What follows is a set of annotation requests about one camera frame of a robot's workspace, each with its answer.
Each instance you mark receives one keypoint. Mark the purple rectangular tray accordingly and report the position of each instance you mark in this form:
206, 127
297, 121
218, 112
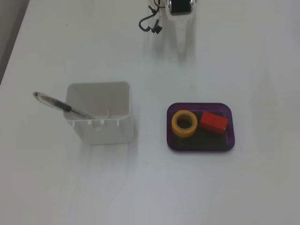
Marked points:
201, 143

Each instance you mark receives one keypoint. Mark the yellow tape roll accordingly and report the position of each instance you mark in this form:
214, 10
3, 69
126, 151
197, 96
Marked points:
175, 127

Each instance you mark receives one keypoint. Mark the red ribbed cube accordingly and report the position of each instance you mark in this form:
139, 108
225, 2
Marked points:
214, 123

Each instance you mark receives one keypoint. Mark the clear black ballpoint pen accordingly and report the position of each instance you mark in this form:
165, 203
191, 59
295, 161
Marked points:
56, 103

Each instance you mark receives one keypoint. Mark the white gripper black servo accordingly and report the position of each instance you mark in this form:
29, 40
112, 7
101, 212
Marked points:
179, 9

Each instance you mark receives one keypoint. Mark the white square plastic container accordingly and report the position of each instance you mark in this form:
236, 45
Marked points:
105, 133

